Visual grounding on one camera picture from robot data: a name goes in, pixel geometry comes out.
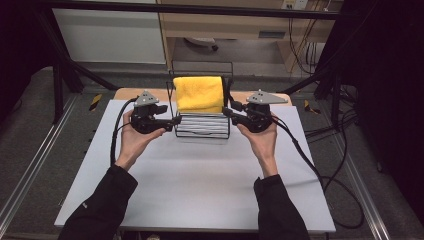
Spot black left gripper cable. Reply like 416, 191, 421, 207
109, 96, 139, 167

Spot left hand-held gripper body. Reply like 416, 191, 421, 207
130, 90, 175, 135

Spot office chair base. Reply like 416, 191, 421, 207
184, 36, 220, 52

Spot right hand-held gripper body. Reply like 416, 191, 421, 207
235, 88, 289, 134

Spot yellow black striped tape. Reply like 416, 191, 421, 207
303, 99, 321, 115
88, 93, 103, 112

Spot black floor cables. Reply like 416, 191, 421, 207
304, 83, 361, 143

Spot light wooden desk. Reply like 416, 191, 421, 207
156, 0, 345, 73

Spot black wire rack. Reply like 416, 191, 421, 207
165, 59, 235, 140

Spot white power strip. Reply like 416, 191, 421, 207
281, 0, 310, 11

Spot wooden table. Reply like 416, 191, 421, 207
113, 87, 294, 107

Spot white board sheet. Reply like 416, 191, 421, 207
54, 99, 337, 234

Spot hanging black cables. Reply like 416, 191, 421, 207
287, 17, 318, 75

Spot yellow towel with black trim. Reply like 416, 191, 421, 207
172, 75, 225, 115

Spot person's right hand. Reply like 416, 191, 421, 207
236, 112, 280, 178

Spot black metal frame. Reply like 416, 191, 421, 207
32, 0, 364, 125

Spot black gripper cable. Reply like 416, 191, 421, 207
270, 115, 365, 230
109, 96, 139, 167

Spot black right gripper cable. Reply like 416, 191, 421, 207
270, 115, 365, 230

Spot white cabinet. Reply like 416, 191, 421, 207
51, 7, 167, 65

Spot aluminium rail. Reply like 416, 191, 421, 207
0, 94, 80, 232
327, 131, 392, 240

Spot black curtain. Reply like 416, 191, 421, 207
328, 0, 424, 218
0, 0, 56, 123

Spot person's left hand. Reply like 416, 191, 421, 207
115, 109, 167, 172

